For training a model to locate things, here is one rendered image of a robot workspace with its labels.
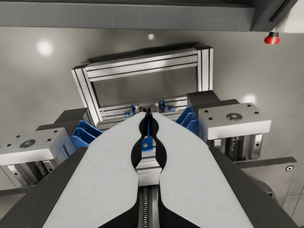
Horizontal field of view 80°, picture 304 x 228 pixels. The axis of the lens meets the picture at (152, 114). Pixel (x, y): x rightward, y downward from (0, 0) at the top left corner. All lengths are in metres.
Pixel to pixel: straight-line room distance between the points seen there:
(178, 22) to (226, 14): 0.09
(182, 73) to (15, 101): 1.31
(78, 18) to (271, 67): 1.44
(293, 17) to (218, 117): 0.22
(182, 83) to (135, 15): 0.87
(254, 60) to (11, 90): 1.82
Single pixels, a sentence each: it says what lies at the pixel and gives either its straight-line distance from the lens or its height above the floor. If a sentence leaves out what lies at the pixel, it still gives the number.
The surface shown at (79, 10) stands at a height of 0.95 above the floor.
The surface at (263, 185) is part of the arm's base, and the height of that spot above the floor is 1.05.
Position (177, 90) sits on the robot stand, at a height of 0.21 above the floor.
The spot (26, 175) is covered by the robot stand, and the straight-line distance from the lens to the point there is 0.60.
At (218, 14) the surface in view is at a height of 0.95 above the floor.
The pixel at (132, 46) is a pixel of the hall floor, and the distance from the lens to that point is 1.34.
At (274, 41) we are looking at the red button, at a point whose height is 0.82.
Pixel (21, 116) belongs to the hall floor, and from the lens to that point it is 1.86.
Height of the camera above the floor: 1.32
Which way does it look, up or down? 61 degrees down
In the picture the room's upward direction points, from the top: 178 degrees clockwise
